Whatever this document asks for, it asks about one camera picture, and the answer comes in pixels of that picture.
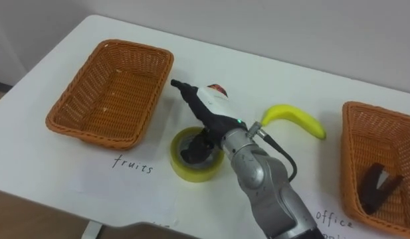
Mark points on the orange wicker basket with clip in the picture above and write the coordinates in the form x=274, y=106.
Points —
x=367, y=139

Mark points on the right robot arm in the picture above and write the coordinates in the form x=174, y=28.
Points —
x=267, y=186

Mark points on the black binder clip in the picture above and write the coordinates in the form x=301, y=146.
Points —
x=374, y=189

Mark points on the yellow tape roll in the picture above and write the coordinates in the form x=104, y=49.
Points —
x=191, y=172

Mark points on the yellow banana soft toy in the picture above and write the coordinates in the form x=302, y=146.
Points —
x=291, y=116

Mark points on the empty orange wicker basket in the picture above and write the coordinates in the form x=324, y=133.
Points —
x=118, y=96

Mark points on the red soft toy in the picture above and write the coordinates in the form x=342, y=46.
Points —
x=218, y=89

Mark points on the white desk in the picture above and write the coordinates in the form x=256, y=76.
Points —
x=264, y=69

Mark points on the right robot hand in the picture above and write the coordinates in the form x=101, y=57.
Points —
x=208, y=114

